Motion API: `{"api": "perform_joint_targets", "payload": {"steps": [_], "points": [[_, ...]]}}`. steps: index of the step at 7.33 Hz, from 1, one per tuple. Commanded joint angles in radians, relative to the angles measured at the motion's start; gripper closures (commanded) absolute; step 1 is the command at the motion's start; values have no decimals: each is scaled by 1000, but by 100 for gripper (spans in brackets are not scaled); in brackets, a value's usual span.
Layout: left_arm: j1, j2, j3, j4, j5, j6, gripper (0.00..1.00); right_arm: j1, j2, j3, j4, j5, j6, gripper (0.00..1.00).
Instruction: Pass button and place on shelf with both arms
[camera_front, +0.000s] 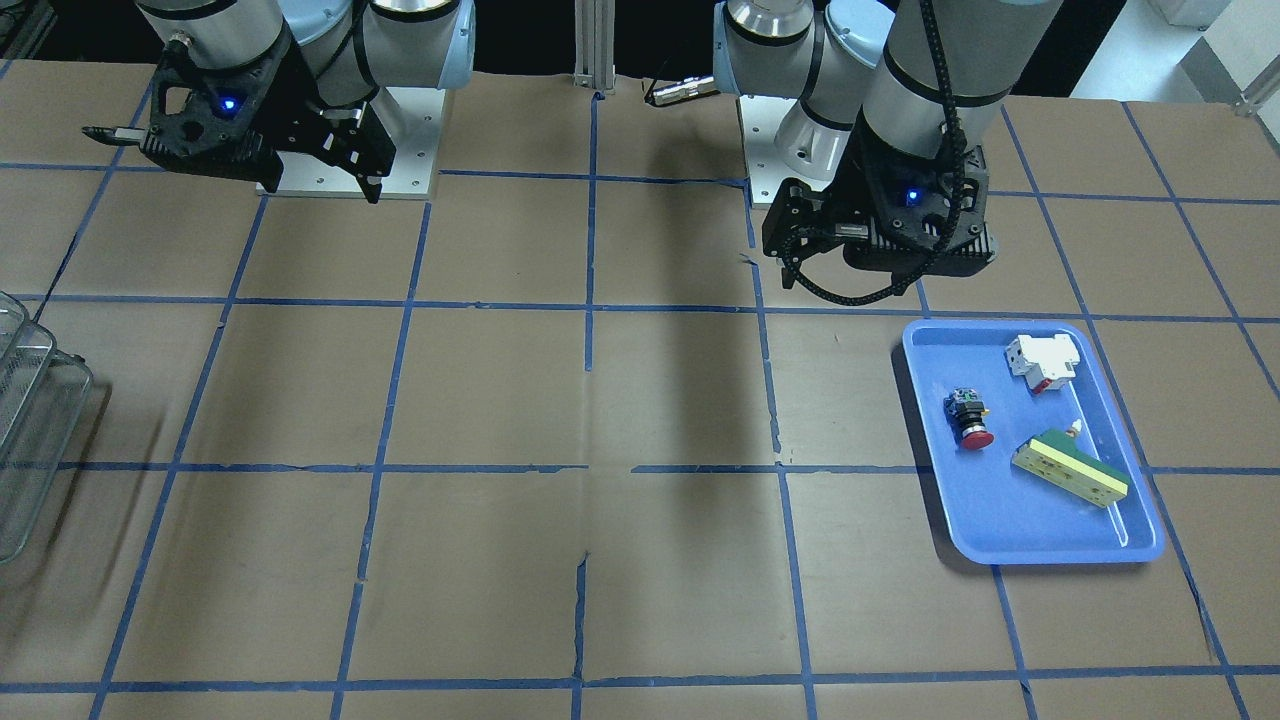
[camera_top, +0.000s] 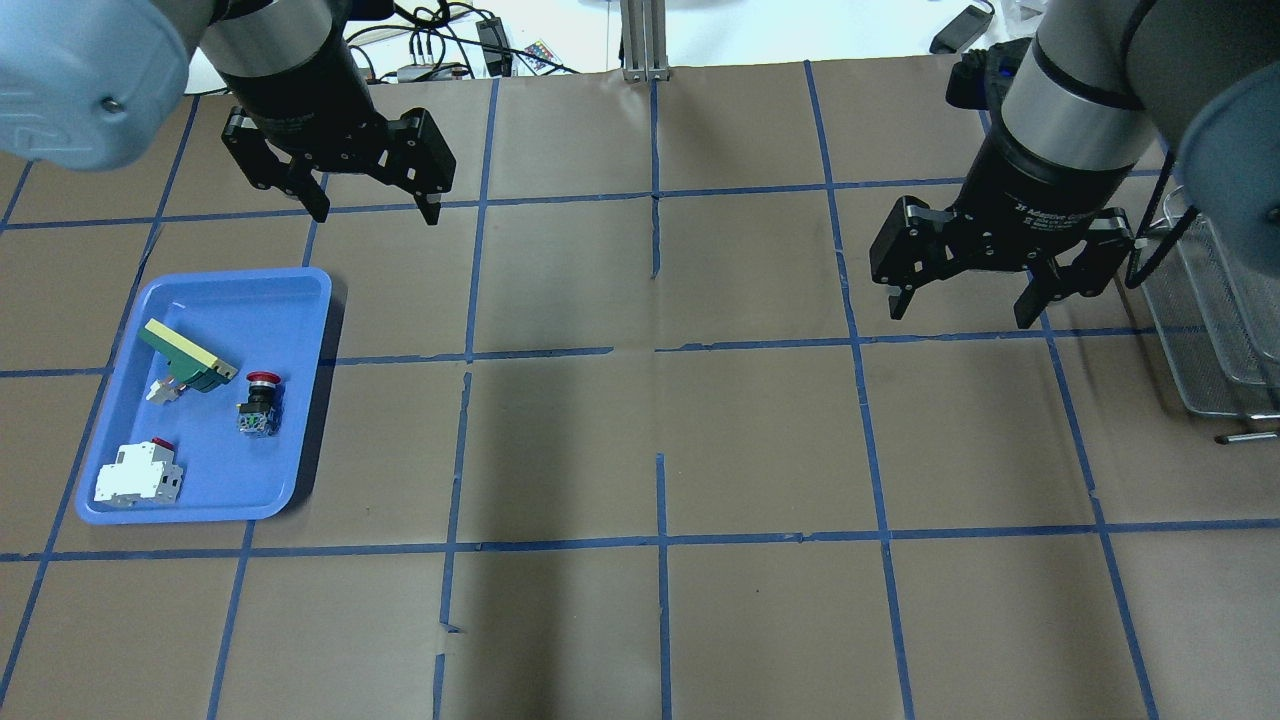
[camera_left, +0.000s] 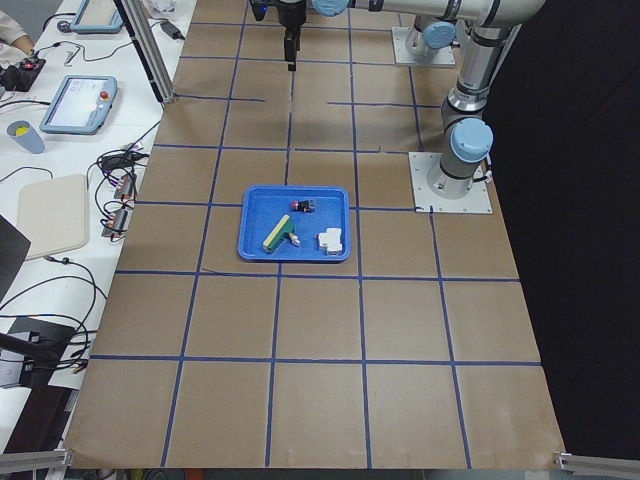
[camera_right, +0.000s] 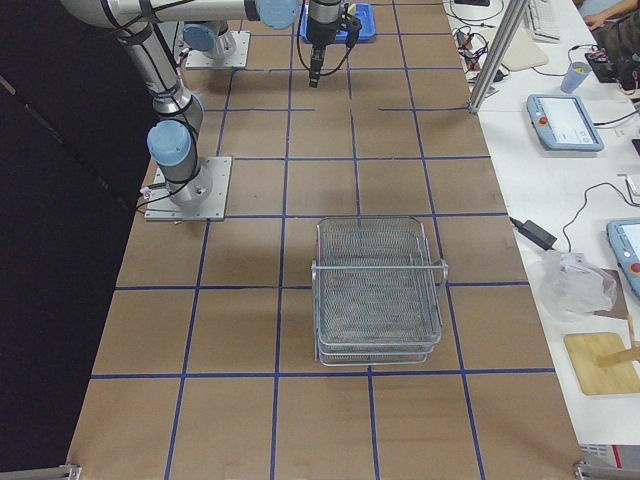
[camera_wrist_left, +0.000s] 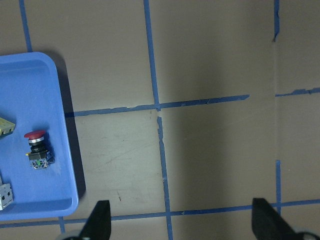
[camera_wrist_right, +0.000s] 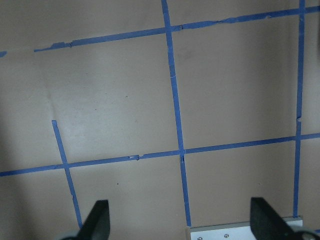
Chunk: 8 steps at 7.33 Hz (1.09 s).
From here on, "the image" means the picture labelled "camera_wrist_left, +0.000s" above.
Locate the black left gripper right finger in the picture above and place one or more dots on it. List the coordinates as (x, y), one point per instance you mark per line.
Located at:
(267, 224)

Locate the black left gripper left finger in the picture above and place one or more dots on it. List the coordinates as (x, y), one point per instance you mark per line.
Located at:
(98, 225)

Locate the red emergency stop button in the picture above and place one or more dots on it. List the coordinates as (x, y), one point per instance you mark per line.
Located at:
(40, 156)

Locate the white circuit breaker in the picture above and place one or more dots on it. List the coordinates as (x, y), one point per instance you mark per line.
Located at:
(6, 195)

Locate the green yellow terminal block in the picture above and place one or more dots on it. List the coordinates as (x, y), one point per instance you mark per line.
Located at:
(6, 127)

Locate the blue plastic tray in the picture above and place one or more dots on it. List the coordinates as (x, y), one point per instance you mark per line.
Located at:
(30, 97)

